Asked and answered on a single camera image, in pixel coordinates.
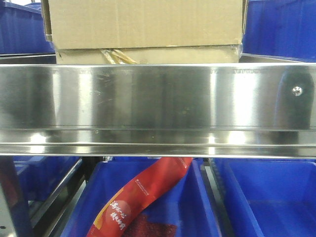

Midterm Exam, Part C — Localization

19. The large plain cardboard box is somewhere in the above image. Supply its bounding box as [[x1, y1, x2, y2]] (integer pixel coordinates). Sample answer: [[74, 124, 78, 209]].
[[41, 0, 248, 64]]

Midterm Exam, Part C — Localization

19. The stainless steel shelf rack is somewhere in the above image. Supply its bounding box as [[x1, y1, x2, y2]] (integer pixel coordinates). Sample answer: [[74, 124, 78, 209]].
[[0, 54, 316, 237]]

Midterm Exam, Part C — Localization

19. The shelf screw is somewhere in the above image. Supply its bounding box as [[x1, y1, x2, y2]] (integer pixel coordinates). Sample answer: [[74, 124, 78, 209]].
[[292, 86, 303, 97]]

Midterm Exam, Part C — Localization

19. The blue bin lower centre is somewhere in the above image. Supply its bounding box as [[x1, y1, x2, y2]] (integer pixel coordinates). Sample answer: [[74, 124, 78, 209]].
[[61, 158, 222, 237]]

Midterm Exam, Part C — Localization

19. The blue bin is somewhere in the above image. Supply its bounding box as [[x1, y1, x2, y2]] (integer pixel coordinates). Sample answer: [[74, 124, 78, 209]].
[[13, 156, 79, 201], [0, 0, 54, 54], [61, 158, 222, 237], [214, 158, 316, 237], [242, 0, 316, 62]]

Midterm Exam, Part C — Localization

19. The red snack bag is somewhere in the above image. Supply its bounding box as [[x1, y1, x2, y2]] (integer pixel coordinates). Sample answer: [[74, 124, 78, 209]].
[[87, 157, 193, 237]]

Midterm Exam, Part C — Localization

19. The blue bin lower right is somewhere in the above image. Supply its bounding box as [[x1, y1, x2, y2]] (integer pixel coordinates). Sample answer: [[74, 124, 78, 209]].
[[214, 158, 316, 237]]

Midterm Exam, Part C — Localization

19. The blue bin lower left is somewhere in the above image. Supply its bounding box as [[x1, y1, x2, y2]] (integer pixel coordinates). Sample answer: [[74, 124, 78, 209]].
[[13, 156, 79, 201]]

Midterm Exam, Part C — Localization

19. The blue bin upper right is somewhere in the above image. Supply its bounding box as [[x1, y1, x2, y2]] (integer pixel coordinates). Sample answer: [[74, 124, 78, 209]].
[[242, 0, 316, 62]]

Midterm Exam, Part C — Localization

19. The blue bin upper left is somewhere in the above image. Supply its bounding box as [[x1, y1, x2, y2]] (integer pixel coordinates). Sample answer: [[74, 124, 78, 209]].
[[0, 0, 54, 54]]

